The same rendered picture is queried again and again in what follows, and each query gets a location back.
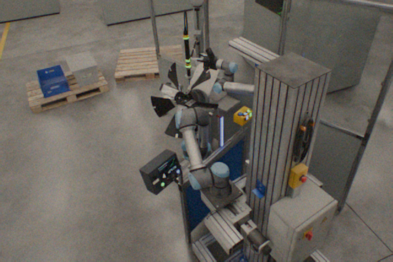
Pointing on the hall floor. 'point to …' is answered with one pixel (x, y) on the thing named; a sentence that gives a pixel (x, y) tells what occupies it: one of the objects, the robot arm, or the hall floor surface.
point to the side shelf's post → (219, 127)
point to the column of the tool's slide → (199, 29)
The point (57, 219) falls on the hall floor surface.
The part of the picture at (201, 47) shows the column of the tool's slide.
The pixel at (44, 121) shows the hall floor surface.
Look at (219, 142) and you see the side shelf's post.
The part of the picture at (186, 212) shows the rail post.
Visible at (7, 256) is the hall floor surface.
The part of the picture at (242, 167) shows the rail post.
